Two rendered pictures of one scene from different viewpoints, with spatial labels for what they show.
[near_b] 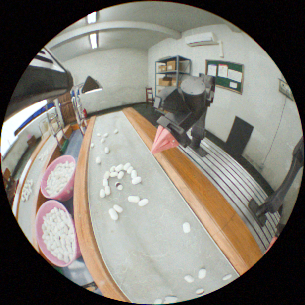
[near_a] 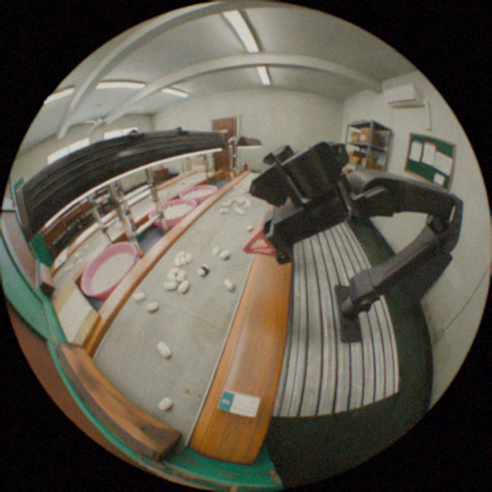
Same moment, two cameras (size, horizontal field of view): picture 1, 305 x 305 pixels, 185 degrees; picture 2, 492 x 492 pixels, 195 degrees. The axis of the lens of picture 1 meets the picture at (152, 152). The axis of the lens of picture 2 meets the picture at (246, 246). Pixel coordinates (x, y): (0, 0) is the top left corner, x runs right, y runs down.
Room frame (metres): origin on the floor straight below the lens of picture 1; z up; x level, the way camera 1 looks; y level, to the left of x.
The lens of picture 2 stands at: (-0.35, -0.38, 1.05)
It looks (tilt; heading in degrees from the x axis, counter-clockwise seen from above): 40 degrees down; 39
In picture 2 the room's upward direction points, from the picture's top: straight up
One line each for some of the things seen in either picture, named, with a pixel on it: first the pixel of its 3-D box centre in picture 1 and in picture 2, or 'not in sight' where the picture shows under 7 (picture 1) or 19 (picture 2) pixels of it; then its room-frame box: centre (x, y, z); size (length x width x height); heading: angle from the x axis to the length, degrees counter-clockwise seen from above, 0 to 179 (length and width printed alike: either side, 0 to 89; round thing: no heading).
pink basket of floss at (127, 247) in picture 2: not in sight; (112, 273); (-0.49, 0.16, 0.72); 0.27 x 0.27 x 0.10
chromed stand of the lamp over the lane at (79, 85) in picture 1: (89, 111); (243, 163); (0.63, 0.46, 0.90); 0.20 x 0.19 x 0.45; 25
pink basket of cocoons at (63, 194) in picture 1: (60, 179); (199, 196); (0.16, 0.46, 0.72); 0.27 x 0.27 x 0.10
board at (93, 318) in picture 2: not in sight; (70, 309); (-0.69, 0.06, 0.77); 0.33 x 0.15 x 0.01; 115
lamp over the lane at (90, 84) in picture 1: (96, 85); (252, 142); (0.66, 0.38, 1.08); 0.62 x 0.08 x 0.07; 25
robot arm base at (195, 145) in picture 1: (195, 141); not in sight; (0.49, -0.27, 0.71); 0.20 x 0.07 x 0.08; 26
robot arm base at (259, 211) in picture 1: (263, 209); (353, 306); (-0.05, -0.54, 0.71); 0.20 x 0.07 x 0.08; 26
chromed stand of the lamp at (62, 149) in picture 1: (49, 128); (201, 164); (0.46, 0.82, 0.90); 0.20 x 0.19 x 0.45; 25
